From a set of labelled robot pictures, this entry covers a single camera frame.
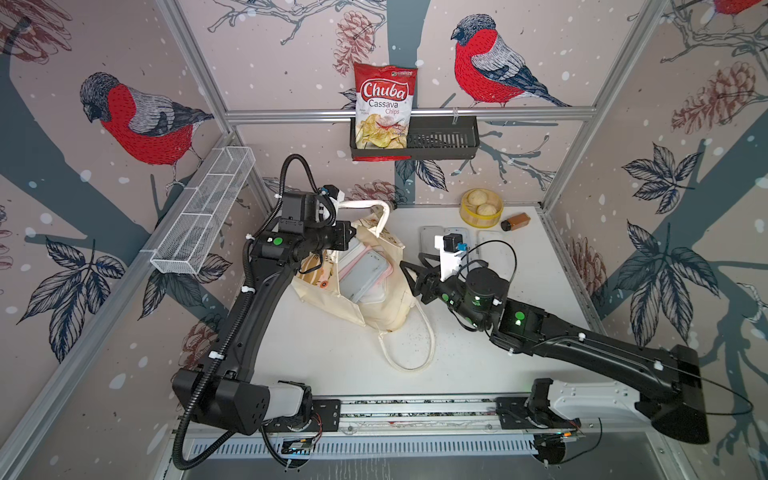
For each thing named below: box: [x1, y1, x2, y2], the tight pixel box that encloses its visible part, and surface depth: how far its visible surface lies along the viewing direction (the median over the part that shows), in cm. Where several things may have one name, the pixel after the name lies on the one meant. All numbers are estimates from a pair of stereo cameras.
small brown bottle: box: [500, 212, 531, 232], surface depth 116 cm
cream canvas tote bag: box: [290, 201, 436, 373], surface depth 83 cm
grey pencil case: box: [339, 251, 389, 303], surface depth 93 cm
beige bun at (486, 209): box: [476, 203, 497, 216], surface depth 115 cm
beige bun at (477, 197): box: [467, 189, 488, 206], surface depth 119 cm
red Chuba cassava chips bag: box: [352, 62, 418, 162], surface depth 87 cm
